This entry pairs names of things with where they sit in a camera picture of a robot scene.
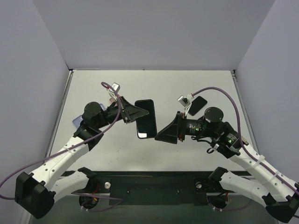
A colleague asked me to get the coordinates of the small black phone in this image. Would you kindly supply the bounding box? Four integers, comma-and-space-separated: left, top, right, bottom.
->
135, 99, 157, 139

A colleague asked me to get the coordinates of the blue phone case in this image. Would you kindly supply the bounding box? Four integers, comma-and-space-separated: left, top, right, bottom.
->
72, 115, 83, 128

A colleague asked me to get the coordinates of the lilac phone case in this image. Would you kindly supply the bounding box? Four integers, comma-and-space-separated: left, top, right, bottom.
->
100, 104, 106, 111

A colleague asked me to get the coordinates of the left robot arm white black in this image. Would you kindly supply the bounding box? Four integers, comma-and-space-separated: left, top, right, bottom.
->
14, 97, 149, 219

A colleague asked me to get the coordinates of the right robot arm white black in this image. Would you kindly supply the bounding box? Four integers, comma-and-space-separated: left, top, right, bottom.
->
155, 107, 299, 223

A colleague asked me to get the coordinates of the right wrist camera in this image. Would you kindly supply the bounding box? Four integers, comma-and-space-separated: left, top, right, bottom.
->
178, 93, 194, 117

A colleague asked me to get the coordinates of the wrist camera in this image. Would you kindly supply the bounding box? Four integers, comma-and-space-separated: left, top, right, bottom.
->
178, 93, 194, 117
107, 83, 121, 101

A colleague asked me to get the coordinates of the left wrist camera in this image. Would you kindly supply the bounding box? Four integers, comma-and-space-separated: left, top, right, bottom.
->
107, 83, 121, 101

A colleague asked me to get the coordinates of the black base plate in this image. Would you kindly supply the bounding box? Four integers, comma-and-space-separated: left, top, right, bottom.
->
78, 171, 225, 205

